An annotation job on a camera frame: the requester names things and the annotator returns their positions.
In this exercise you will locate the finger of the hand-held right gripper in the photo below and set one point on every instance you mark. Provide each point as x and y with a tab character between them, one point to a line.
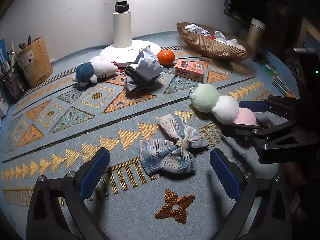
253	106
282	142

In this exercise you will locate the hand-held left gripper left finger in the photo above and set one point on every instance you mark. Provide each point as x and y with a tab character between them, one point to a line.
93	173

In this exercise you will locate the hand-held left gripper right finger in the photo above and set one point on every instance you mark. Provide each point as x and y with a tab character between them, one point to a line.
225	173

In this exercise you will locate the woven brown bowl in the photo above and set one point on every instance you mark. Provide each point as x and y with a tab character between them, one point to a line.
212	50

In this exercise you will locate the white paper ball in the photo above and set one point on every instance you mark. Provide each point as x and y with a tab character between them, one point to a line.
197	28
219	33
147	65

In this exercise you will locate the person's right hand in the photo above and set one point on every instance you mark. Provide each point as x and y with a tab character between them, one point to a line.
296	173

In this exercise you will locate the stack of colourful booklets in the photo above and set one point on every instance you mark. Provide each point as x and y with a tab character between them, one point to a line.
282	85

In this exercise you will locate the patterned blue table mat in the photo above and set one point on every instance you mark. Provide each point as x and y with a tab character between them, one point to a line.
75	130

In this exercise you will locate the plaid fabric bow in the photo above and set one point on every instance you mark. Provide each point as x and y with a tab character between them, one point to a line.
172	150

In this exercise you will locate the beige thermos with white cap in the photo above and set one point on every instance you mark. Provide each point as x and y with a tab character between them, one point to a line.
255	35

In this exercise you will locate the small pink carton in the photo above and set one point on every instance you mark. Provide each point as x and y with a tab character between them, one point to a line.
188	71

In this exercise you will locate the orange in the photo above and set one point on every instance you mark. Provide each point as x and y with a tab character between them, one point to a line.
166	57

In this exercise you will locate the dark framed panel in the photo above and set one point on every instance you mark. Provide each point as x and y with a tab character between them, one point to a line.
237	0

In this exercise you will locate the white and blue plush toy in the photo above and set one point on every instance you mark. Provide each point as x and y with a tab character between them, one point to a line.
100	66

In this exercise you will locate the black mesh pen holder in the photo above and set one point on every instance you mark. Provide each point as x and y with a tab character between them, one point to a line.
12	82

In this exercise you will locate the bamboo pen holder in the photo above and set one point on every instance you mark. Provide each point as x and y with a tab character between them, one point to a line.
35	62

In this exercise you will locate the bunch of pens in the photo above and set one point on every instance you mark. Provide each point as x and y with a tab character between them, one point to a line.
7	57

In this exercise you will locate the dark pen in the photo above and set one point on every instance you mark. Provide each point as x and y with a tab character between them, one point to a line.
29	40
22	46

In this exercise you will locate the white desk lamp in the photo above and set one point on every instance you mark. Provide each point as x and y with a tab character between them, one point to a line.
122	30

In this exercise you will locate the blue workbook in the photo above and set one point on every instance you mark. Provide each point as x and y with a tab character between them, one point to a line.
2	50

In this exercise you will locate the wooden furniture frame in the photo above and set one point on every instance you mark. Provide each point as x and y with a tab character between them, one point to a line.
308	30

